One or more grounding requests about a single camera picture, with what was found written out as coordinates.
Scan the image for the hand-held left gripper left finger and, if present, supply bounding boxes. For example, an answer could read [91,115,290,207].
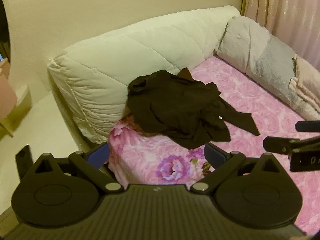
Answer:
[21,142,123,193]

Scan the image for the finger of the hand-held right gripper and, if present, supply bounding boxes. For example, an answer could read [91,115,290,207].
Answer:
[295,121,320,133]
[263,134,320,155]

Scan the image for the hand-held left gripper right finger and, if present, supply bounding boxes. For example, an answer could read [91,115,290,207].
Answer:
[191,142,292,194]

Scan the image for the black garment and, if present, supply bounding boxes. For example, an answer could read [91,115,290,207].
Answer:
[127,67,260,150]

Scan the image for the beige folded blanket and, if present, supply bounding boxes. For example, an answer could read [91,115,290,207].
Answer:
[288,54,320,113]

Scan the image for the grey-green knitted cloth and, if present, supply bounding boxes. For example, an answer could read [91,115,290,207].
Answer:
[291,56,299,77]

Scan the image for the white quilted duvet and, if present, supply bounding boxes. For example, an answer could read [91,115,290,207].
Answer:
[47,5,242,144]

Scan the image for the grey pillow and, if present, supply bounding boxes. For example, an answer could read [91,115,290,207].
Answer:
[215,16,320,121]

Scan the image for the pink cabinet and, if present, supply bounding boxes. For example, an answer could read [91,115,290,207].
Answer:
[0,57,18,120]

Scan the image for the pink curtain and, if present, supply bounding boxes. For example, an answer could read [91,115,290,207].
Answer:
[241,0,320,63]

